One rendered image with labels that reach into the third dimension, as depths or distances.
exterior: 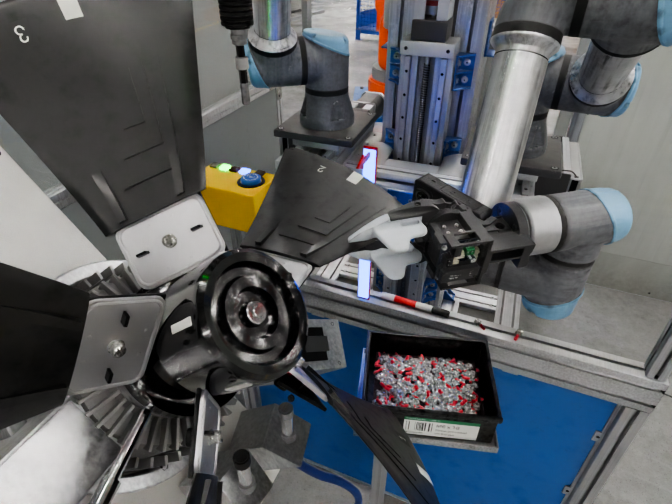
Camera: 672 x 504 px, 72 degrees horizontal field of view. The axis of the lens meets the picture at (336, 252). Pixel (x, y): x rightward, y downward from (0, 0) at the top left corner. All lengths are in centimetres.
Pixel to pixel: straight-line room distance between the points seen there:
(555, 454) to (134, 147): 102
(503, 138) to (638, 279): 197
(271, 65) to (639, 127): 156
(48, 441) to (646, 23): 81
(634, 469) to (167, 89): 183
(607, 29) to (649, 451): 157
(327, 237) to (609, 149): 185
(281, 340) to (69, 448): 21
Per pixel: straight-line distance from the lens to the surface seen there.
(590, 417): 109
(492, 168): 71
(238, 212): 94
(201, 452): 40
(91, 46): 53
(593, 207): 66
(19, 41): 54
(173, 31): 54
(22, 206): 68
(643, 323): 255
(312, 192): 64
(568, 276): 70
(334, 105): 127
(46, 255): 66
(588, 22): 76
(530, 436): 116
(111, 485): 48
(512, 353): 96
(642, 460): 202
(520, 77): 73
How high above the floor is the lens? 150
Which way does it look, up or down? 36 degrees down
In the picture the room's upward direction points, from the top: straight up
